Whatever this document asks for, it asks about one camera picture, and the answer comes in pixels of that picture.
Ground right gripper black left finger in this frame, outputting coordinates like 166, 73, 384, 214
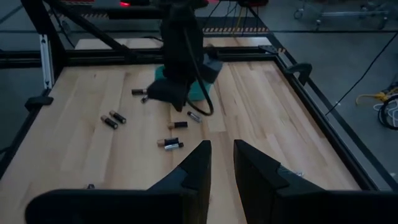
24, 139, 213, 224

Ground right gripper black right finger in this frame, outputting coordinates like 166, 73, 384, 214
233, 139, 398, 224

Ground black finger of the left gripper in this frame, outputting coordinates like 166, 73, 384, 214
172, 82, 191, 113
147, 78, 175, 105

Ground Duracell copper black battery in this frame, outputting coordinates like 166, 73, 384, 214
99, 114, 119, 130

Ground green plastic bin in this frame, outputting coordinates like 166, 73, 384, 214
154, 64, 213, 103

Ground hazard striped floor tape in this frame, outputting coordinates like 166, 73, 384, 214
201, 27, 270, 34

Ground metal wheeled cart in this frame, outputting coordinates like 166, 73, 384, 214
293, 0, 390, 31

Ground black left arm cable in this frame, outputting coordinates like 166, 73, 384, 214
182, 27, 216, 117

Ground black table frame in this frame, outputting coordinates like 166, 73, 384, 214
0, 0, 398, 192

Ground black frame clamp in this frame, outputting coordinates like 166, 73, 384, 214
283, 62, 313, 87

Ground black cable coil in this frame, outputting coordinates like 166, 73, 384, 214
377, 94, 398, 131

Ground silver aluminium post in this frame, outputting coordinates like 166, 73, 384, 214
39, 33, 55, 91

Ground white cable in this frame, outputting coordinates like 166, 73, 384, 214
373, 101, 398, 125

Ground black frame bracket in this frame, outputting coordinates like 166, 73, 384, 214
24, 95, 55, 113

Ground yellow cable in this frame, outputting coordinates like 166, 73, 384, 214
356, 88, 398, 106

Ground long black floor cable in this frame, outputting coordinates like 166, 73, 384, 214
324, 39, 398, 116

